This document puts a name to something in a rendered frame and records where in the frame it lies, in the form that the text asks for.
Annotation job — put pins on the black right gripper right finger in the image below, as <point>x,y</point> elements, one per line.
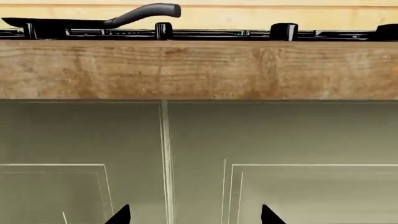
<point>270,217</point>

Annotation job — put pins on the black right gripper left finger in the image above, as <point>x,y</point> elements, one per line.
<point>122,217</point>

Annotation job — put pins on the black stove knob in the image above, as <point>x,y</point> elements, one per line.
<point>284,31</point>
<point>163,30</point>
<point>30,30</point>
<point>388,30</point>

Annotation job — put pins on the black stove cooktop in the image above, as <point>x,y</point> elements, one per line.
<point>217,35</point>

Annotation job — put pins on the olive green cabinet door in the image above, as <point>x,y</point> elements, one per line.
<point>286,161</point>
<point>77,161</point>

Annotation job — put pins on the wooden countertop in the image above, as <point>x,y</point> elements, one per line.
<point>199,70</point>

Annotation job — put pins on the black frying pan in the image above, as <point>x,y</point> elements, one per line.
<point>93,20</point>

